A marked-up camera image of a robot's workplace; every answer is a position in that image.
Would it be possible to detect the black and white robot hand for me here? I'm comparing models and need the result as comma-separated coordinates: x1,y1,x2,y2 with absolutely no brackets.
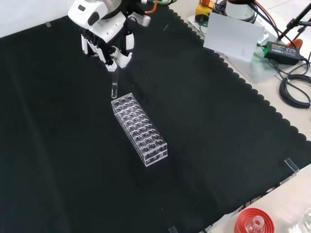
68,0,135,73

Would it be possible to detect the clear glass test tube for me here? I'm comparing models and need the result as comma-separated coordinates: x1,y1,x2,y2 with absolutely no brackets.
111,65,120,99

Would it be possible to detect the clear acrylic test tube rack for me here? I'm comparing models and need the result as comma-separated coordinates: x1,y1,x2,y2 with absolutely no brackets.
111,92,169,167

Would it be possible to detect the yellow stop button box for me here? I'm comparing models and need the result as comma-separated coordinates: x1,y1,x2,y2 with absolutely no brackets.
195,0,216,22

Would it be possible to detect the black scalloped bench cloth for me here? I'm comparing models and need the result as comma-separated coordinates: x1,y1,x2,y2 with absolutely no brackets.
0,4,311,233

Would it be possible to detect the pale white board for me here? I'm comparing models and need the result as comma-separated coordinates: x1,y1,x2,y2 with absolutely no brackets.
203,12,265,63

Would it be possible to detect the black power adapter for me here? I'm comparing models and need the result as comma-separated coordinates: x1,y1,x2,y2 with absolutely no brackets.
263,41,306,65

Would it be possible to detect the black tripod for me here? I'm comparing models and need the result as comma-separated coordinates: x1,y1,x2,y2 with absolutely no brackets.
276,0,311,41

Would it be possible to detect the red ribbed round funnel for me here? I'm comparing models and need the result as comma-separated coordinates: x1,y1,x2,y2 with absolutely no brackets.
233,207,276,233

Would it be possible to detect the small clear glass flask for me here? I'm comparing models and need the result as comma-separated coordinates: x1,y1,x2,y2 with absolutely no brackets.
245,215,266,233

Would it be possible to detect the clear glass vessel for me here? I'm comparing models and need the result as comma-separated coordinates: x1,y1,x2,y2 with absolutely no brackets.
293,210,311,233

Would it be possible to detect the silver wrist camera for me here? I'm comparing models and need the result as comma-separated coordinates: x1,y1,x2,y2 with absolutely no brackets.
127,12,152,27

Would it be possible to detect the orange cable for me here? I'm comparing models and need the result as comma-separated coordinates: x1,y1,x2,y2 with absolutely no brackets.
145,0,159,15

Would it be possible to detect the grey round robot pedestal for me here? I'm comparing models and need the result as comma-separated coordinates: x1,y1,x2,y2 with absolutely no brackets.
225,0,259,24

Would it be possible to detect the aluminium base plate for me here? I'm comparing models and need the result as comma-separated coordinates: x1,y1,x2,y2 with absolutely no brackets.
187,14,292,84

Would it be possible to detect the black adapter cable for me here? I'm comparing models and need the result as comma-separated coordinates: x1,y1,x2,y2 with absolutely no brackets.
272,57,311,81

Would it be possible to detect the coiled black cable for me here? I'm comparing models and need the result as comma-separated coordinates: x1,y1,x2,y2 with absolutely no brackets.
278,74,311,109

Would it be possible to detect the orange clamp handle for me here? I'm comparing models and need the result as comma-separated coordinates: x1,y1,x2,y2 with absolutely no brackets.
286,38,303,50

